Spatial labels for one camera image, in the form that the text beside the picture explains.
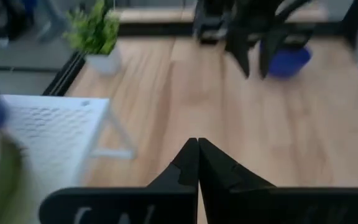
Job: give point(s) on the green plant white pot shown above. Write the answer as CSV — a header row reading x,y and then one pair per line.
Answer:
x,y
96,34

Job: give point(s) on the black frame post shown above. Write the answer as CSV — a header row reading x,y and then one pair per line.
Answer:
x,y
351,21

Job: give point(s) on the white perforated metal shelf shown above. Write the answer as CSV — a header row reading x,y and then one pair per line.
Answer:
x,y
54,130

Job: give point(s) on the floral bowl green outside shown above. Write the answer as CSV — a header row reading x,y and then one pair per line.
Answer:
x,y
2,180

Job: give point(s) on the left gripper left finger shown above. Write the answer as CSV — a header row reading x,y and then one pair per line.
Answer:
x,y
129,205

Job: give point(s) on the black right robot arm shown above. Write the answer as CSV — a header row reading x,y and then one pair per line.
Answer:
x,y
210,18

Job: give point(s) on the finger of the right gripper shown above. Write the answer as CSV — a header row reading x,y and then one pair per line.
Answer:
x,y
268,53
239,53

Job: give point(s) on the black table edge rail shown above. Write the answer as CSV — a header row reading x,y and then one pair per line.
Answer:
x,y
154,28
65,74

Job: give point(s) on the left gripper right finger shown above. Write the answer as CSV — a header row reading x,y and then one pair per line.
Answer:
x,y
275,205

